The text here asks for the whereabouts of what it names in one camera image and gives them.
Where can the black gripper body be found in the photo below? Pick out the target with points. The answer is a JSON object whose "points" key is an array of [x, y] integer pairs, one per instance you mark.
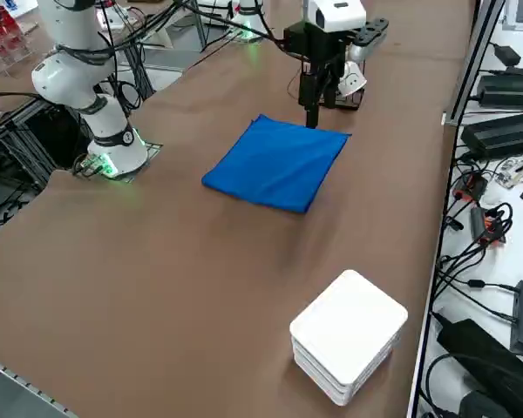
{"points": [[322, 48]]}

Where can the blue microfibre towel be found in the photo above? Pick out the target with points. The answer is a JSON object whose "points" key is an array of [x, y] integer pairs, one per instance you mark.
{"points": [[279, 167]]}

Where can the white smiley cup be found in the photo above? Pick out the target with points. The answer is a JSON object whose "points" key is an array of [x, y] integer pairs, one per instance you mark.
{"points": [[355, 80]]}

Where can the red and black device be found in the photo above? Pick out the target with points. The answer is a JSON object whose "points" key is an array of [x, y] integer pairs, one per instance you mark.
{"points": [[473, 186]]}

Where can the ribbed black power supply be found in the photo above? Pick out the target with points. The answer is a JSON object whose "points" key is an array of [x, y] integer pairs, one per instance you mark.
{"points": [[501, 132]]}

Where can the long black power brick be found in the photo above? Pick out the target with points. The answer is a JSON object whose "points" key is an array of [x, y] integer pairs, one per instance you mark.
{"points": [[510, 89]]}

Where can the small black power adapter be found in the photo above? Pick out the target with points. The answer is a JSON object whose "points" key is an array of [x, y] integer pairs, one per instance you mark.
{"points": [[505, 53]]}

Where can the black and orange device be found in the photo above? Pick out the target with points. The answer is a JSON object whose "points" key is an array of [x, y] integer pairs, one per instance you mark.
{"points": [[484, 226]]}

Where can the white stacked trays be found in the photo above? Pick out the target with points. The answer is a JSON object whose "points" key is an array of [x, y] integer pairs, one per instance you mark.
{"points": [[348, 322]]}

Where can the large black bag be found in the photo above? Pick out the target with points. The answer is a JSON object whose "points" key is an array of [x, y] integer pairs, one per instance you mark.
{"points": [[484, 361]]}

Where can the clear shelf with red boxes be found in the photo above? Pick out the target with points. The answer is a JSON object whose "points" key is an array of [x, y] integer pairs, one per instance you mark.
{"points": [[0, 39]]}

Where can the aluminium frame post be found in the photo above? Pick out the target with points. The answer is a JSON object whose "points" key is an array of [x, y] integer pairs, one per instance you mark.
{"points": [[473, 61]]}

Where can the grey aluminium rail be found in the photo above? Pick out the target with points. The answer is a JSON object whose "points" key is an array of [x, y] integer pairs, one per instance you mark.
{"points": [[8, 392]]}

